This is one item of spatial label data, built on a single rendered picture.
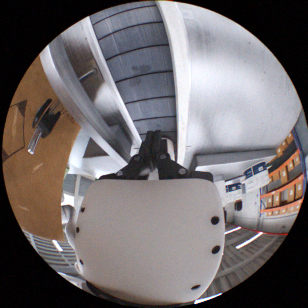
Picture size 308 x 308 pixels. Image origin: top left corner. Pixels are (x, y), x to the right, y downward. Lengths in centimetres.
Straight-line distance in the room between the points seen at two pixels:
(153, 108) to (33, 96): 23
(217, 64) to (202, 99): 9
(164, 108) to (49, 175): 21
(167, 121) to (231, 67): 17
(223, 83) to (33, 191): 36
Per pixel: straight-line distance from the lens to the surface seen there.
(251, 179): 66
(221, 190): 57
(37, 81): 24
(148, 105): 15
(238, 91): 25
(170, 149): 19
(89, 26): 17
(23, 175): 18
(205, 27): 20
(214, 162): 41
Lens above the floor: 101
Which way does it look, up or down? 28 degrees down
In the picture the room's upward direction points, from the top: 179 degrees counter-clockwise
